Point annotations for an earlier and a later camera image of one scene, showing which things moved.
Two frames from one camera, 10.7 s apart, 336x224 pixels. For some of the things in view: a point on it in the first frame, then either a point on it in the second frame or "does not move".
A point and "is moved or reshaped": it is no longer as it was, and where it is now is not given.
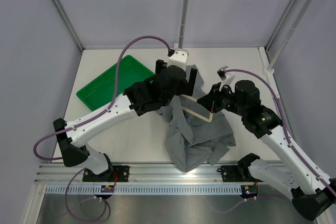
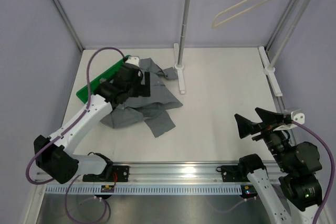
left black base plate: (121, 172) does not move
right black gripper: (211, 100) -> (272, 121)
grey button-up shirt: (192, 142) is moved or reshaped
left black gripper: (186, 88) -> (142, 90)
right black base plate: (238, 173) does not move
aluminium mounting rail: (139, 173) does not move
